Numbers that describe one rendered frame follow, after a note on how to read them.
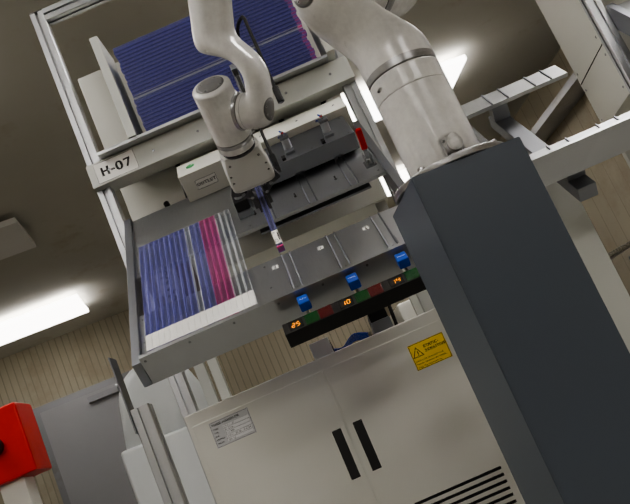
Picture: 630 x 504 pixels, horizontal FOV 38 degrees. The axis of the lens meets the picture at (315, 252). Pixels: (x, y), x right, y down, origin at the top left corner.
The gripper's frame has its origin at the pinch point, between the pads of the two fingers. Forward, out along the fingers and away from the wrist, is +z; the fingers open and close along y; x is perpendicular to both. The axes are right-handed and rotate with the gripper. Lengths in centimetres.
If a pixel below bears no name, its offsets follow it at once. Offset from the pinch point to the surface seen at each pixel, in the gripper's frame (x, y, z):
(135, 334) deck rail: 16.3, 36.8, 7.8
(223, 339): 28.1, 18.7, 8.8
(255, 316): 27.7, 10.6, 6.8
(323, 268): 20.5, -6.4, 8.4
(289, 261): 11.9, -0.1, 9.8
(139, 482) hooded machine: -159, 125, 246
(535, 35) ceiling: -435, -236, 262
